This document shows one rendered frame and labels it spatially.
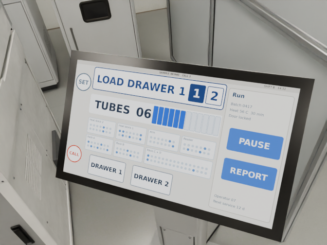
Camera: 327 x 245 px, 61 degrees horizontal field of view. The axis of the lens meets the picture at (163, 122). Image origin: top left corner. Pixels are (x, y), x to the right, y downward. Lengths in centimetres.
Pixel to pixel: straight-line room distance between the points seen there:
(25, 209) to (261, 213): 84
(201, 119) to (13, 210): 82
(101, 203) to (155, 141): 126
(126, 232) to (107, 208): 20
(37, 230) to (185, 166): 83
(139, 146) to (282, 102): 30
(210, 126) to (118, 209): 129
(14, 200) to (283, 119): 90
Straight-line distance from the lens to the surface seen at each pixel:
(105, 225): 174
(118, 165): 64
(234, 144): 56
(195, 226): 90
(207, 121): 56
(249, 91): 56
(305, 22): 108
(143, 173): 62
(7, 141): 111
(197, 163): 58
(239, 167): 57
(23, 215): 119
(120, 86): 62
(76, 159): 69
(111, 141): 64
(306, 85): 56
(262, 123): 56
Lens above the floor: 150
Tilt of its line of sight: 43 degrees down
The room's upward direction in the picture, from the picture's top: 6 degrees counter-clockwise
